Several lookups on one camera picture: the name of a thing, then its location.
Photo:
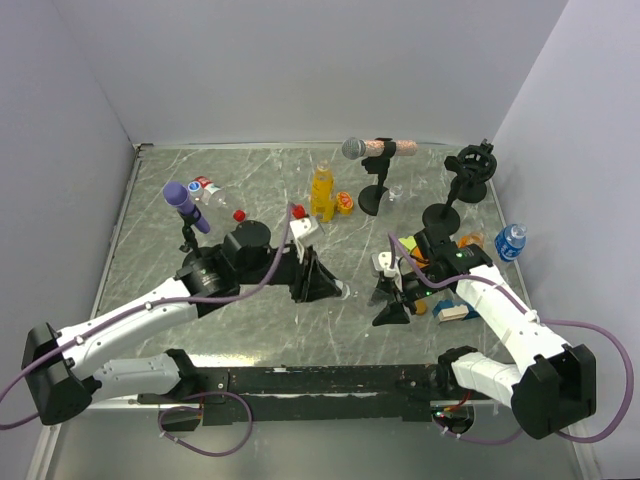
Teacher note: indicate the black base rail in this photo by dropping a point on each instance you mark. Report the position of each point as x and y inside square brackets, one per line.
[408, 392]

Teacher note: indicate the blue label water bottle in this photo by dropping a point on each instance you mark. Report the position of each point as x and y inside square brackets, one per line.
[510, 242]

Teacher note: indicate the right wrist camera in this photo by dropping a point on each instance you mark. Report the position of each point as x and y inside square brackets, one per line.
[386, 268]

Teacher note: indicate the small black stand base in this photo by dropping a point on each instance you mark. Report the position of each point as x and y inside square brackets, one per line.
[473, 193]

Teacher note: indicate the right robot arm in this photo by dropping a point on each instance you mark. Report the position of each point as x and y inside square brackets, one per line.
[549, 384]

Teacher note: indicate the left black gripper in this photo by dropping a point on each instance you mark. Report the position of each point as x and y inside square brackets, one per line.
[311, 279]

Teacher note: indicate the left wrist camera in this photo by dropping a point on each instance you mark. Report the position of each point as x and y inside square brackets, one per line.
[305, 230]

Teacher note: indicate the yellow juice bottle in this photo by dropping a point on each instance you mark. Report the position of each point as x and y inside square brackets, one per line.
[321, 194]

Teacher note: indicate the small clear open bottle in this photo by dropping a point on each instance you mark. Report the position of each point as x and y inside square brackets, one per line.
[395, 194]

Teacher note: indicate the center black microphone stand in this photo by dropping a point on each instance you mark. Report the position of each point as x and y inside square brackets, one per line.
[369, 197]

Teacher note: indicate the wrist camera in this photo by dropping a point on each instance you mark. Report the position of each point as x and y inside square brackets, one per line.
[386, 268]
[305, 230]

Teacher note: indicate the black microphone stand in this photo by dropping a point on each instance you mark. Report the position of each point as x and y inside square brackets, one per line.
[369, 197]
[472, 165]
[192, 247]

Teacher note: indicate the silver head pink microphone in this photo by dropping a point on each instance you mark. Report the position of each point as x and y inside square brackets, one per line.
[354, 148]

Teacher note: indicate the brown cap lower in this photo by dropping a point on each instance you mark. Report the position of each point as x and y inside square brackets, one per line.
[420, 307]

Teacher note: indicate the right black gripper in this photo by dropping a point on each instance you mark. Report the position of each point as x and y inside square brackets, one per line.
[394, 313]

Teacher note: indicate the right black microphone stand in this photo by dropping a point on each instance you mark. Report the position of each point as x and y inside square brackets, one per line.
[472, 165]

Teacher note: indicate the left black microphone stand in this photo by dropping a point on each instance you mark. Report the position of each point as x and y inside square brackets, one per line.
[192, 247]

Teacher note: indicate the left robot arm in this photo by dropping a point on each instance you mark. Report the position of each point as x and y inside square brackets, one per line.
[69, 369]

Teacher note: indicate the green toy block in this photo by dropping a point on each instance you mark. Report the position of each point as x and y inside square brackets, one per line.
[409, 243]

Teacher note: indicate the yellow red toy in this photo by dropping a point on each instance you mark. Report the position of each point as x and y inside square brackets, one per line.
[344, 203]

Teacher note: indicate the clear bottle red cap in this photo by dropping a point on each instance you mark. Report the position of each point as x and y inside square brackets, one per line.
[221, 205]

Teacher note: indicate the blue white block toy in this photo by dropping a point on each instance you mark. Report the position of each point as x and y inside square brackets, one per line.
[450, 310]

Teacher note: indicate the purple microphone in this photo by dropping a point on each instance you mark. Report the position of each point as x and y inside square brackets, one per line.
[177, 196]

